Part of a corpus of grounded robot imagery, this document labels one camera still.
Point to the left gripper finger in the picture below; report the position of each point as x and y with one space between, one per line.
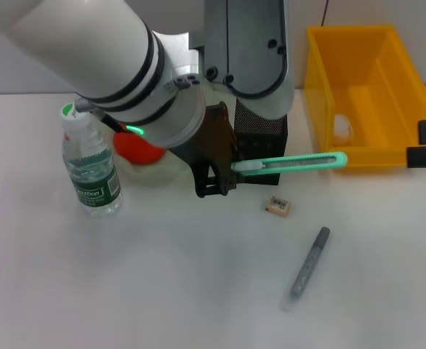
220 181

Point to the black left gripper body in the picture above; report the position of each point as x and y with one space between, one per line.
213 145

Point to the mint green utility knife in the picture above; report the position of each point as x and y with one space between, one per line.
293 161

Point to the white paper ball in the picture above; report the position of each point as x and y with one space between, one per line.
344 129

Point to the clear green label water bottle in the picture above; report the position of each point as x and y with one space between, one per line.
89 174

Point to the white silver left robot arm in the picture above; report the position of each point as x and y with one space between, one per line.
89 47

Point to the black mesh pen holder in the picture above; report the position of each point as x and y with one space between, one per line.
264 134

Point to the beige eraser with barcode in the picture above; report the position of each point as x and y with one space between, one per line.
276 206

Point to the grey marker pen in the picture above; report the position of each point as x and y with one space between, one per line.
307 269

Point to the pale green glass bowl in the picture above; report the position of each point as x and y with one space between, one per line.
151 174

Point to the yellow plastic storage bin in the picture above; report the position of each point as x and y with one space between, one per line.
362 91

